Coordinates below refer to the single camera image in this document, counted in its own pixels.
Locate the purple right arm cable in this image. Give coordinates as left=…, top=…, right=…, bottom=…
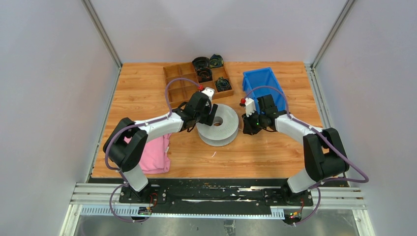
left=239, top=85, right=370, bottom=226

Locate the pink folded cloth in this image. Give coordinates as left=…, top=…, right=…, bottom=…
left=139, top=134, right=171, bottom=174

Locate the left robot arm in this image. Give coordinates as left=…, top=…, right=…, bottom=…
left=103, top=88, right=218, bottom=203

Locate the aluminium frame rail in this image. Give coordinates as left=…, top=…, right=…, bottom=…
left=70, top=184, right=366, bottom=220

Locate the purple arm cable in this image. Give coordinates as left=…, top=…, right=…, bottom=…
left=104, top=77, right=205, bottom=223
left=239, top=85, right=370, bottom=226

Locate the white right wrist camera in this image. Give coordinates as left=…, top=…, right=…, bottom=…
left=244, top=98, right=257, bottom=118

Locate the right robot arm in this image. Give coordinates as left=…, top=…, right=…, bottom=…
left=240, top=94, right=350, bottom=205

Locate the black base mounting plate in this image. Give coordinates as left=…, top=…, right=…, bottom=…
left=88, top=177, right=327, bottom=216

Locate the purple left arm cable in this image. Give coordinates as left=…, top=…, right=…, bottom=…
left=104, top=77, right=205, bottom=223

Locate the wooden divided tray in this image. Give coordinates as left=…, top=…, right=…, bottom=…
left=163, top=62, right=234, bottom=108

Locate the grey perforated cable spool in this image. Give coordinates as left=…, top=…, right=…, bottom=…
left=196, top=104, right=239, bottom=147

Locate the green patterned rolled tie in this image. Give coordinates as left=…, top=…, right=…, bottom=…
left=215, top=77, right=232, bottom=92

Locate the blue plastic bin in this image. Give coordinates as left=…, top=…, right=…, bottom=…
left=242, top=67, right=287, bottom=113

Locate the orange black rolled tie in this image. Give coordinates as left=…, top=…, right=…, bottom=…
left=196, top=67, right=212, bottom=83

